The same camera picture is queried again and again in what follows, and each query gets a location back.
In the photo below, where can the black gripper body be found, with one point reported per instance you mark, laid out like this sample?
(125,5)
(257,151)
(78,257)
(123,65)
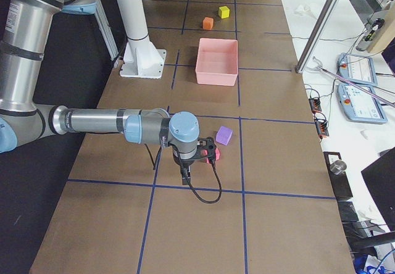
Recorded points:
(184,164)

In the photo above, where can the red foam block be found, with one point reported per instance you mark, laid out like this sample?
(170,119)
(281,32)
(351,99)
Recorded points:
(217,155)

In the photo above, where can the purple foam block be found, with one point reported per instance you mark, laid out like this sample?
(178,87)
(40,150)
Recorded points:
(224,135)

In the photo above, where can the orange foam block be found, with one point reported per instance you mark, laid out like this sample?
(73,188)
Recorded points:
(208,23)

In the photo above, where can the yellow foam block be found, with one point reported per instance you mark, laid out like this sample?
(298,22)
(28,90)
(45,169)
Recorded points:
(223,12)

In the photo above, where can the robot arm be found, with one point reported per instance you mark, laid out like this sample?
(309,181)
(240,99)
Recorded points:
(22,121)

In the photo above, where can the pink plastic bin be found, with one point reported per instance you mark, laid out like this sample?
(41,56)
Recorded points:
(217,62)

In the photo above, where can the black power strip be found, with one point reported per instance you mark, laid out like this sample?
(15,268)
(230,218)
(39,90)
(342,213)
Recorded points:
(320,120)

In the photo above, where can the metal cylinder weight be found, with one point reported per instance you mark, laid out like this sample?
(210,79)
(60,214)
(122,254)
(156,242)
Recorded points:
(338,167)

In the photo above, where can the reacher grabber stick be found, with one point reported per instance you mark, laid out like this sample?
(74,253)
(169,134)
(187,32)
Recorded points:
(320,68)

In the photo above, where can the lower teach pendant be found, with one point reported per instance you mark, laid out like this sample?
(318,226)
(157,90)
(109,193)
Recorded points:
(359,106)

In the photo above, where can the teach pendant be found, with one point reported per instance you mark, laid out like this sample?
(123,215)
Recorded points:
(358,69)
(359,106)

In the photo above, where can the upper teach pendant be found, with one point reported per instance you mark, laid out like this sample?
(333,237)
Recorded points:
(358,69)

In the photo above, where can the white camera post base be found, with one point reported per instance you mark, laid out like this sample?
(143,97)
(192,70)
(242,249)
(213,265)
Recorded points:
(141,58)

